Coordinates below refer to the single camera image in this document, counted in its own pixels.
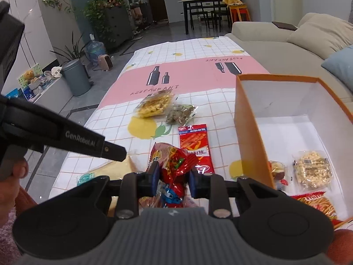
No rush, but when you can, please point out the packaged sliced bread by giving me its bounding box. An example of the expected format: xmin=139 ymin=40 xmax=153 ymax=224
xmin=75 ymin=154 xmax=144 ymax=217

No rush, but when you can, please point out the large red snack bag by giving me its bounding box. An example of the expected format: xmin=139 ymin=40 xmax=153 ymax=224
xmin=139 ymin=142 xmax=199 ymax=208

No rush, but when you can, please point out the red stick snack pack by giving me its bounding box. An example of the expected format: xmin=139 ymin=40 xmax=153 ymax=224
xmin=178 ymin=124 xmax=214 ymax=174

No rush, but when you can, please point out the yellow waffle snack pack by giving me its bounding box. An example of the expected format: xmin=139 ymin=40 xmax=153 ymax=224
xmin=134 ymin=90 xmax=175 ymax=118

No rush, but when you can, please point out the small cake snack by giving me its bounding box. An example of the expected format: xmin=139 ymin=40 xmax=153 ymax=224
xmin=269 ymin=160 xmax=288 ymax=191

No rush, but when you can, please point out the brown nut bar pack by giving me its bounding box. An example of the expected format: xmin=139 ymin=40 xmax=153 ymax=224
xmin=166 ymin=104 xmax=197 ymax=126

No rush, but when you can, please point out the puffed rice cake pack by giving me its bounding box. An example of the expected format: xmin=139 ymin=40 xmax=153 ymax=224
xmin=293 ymin=150 xmax=333 ymax=192

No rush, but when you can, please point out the shrimp stick snack bag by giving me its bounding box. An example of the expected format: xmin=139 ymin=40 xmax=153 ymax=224
xmin=292 ymin=191 xmax=342 ymax=226

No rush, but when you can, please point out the person left hand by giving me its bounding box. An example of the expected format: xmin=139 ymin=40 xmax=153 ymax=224
xmin=0 ymin=157 xmax=29 ymax=227

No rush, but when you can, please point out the grey trash bin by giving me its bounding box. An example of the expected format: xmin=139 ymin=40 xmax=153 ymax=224
xmin=60 ymin=59 xmax=91 ymax=96

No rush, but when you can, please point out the small pink heater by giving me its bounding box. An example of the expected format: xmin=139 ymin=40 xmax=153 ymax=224
xmin=98 ymin=55 xmax=113 ymax=71

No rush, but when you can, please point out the spiky potted plant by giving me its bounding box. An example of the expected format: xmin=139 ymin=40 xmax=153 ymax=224
xmin=50 ymin=32 xmax=90 ymax=62

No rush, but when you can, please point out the orange cardboard box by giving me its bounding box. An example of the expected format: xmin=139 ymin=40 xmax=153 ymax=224
xmin=235 ymin=74 xmax=352 ymax=229

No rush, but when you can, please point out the blue water jug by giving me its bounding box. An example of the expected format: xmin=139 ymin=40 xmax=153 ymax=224
xmin=85 ymin=34 xmax=106 ymax=66

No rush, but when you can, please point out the dark cabinet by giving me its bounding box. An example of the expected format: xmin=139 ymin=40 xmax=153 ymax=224
xmin=105 ymin=6 xmax=133 ymax=51

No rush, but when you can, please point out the leafy green houseplant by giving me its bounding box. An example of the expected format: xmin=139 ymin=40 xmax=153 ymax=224
xmin=83 ymin=0 xmax=127 ymax=44

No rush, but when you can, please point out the beige sofa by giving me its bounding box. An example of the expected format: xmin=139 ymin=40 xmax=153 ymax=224
xmin=226 ymin=22 xmax=352 ymax=107

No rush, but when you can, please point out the dark dining table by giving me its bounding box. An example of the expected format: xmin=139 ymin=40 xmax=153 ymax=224
xmin=179 ymin=0 xmax=232 ymax=35

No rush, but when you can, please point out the dark tablet on sofa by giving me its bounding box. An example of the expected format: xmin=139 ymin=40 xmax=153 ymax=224
xmin=272 ymin=22 xmax=297 ymax=31

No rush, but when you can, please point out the orange stool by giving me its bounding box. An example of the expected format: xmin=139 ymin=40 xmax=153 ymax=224
xmin=228 ymin=4 xmax=251 ymax=23

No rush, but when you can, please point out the light blue cushion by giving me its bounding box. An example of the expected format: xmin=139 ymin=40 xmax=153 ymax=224
xmin=321 ymin=45 xmax=353 ymax=92

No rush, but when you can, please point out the beige sofa cushion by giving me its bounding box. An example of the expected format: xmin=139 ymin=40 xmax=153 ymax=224
xmin=287 ymin=13 xmax=353 ymax=59

